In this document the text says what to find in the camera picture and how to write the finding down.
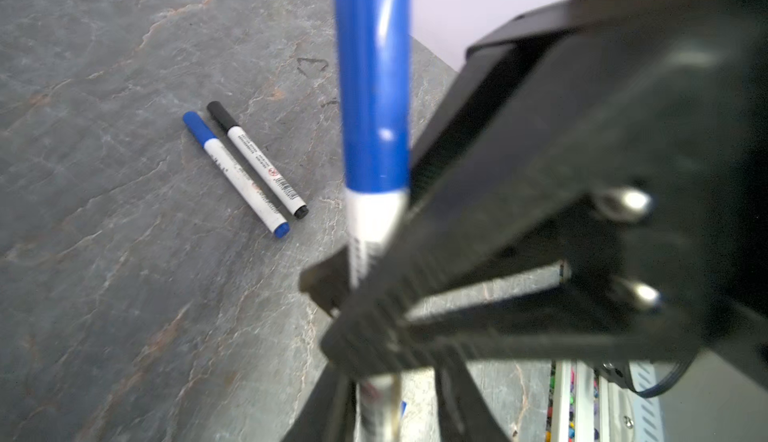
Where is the white vented cable duct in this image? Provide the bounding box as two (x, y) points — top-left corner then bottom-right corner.
(630, 362), (665, 442)

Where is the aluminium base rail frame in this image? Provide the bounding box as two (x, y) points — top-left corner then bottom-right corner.
(545, 361), (641, 441)

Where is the white marker black ink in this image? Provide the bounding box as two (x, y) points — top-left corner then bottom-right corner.
(206, 102), (309, 219)

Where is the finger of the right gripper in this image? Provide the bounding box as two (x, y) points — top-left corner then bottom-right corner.
(299, 247), (351, 316)

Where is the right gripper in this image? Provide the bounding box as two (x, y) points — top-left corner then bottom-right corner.
(322, 0), (767, 385)

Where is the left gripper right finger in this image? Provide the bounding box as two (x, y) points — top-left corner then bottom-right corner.
(434, 351), (509, 442)

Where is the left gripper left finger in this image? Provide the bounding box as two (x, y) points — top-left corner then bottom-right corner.
(282, 364), (357, 442)

